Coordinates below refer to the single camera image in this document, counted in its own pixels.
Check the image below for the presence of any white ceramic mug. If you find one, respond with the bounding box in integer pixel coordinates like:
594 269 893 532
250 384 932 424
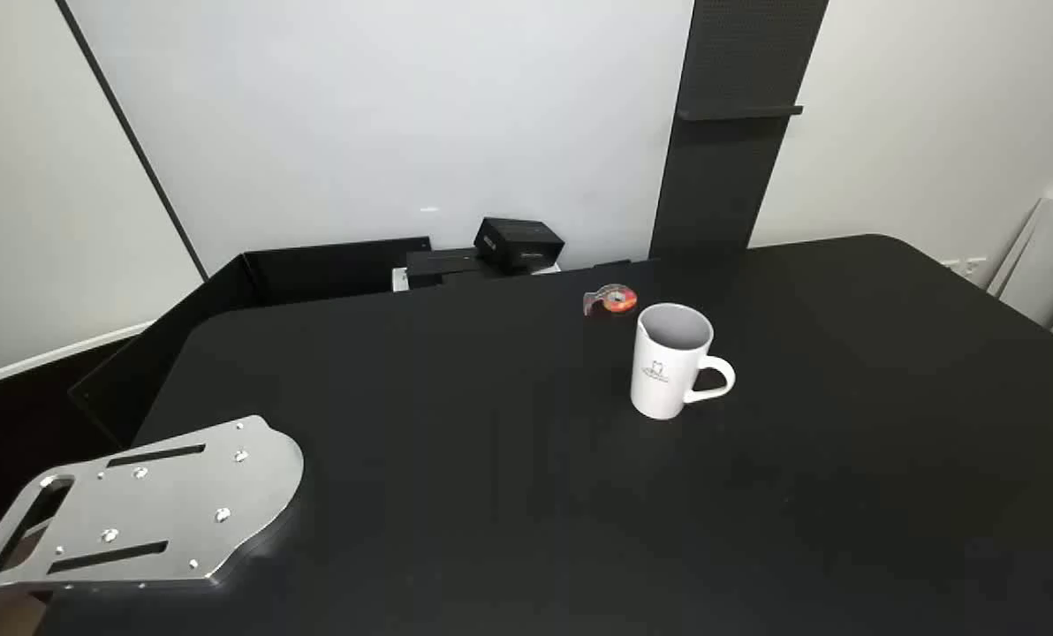
629 304 740 419

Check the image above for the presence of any small black box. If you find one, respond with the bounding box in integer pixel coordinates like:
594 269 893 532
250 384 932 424
473 214 566 271

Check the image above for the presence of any small orange round object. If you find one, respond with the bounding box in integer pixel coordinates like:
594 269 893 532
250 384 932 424
582 282 638 313

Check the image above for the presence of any white whiteboard panel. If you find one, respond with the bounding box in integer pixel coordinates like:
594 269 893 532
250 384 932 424
66 0 694 269

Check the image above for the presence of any black vertical pillar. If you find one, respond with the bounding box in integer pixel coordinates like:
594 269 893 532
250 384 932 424
651 0 829 259

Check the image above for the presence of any silver metal mounting plate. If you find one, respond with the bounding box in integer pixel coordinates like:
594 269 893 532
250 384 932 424
0 414 303 591

